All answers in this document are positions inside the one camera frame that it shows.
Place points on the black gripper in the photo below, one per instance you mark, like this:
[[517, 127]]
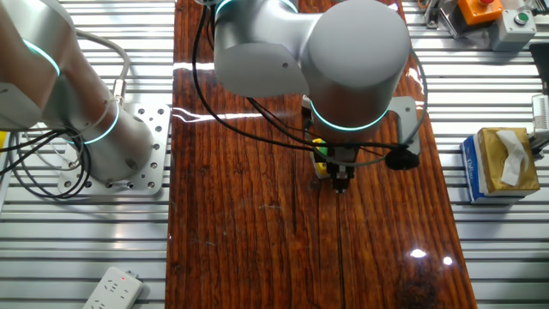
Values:
[[343, 156]]

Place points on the yellow box green button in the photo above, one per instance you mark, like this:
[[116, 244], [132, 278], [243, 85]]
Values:
[[321, 166]]

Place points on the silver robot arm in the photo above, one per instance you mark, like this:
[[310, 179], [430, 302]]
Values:
[[356, 64]]

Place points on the brown wooden board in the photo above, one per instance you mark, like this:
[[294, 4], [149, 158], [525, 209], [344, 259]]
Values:
[[257, 236]]

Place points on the gold and blue tissue box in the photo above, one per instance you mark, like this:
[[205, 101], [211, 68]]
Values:
[[493, 163]]

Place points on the orange box red button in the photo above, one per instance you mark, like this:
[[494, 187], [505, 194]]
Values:
[[476, 10]]

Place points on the grey box green button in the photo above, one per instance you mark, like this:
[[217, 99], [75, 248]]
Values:
[[514, 34]]

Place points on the black rectangular object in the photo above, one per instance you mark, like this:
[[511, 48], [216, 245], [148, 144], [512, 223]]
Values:
[[540, 64]]

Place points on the white power strip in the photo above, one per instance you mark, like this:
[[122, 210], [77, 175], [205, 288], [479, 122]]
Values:
[[113, 289]]

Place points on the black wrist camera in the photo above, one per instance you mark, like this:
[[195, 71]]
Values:
[[401, 159]]

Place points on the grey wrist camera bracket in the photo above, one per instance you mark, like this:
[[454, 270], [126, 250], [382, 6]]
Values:
[[405, 116]]

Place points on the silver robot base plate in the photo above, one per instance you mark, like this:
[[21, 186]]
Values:
[[154, 129]]

